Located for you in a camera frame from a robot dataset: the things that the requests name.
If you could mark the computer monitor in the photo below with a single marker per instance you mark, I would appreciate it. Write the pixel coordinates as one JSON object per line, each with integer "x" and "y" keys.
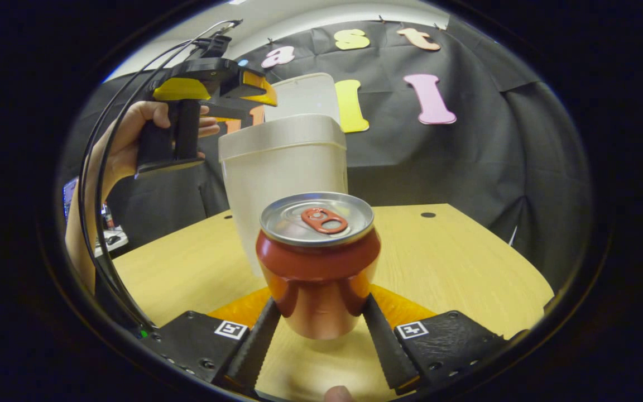
{"x": 70, "y": 198}

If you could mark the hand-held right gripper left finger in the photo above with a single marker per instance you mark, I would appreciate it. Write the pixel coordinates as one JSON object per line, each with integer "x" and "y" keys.
{"x": 254, "y": 346}

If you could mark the black backdrop cloth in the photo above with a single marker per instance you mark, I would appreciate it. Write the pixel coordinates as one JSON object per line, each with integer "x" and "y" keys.
{"x": 466, "y": 167}

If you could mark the wooden desktop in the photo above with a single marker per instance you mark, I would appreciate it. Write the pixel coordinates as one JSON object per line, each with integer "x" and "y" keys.
{"x": 455, "y": 268}

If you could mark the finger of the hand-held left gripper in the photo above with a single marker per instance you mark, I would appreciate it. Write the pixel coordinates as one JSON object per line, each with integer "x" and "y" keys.
{"x": 263, "y": 92}

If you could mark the white desktop garbage bin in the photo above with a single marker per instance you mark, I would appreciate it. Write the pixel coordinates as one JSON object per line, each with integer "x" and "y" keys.
{"x": 282, "y": 162}

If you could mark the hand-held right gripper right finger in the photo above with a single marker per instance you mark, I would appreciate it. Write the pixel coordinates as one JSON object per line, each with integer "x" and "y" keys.
{"x": 388, "y": 346}

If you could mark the white side desk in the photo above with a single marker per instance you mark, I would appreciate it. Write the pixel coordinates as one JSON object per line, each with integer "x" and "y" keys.
{"x": 112, "y": 243}

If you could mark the black computer mouse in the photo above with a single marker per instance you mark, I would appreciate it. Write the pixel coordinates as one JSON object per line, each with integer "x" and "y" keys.
{"x": 113, "y": 239}

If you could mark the red pop can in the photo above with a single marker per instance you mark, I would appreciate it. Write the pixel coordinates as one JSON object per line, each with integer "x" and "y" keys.
{"x": 318, "y": 279}

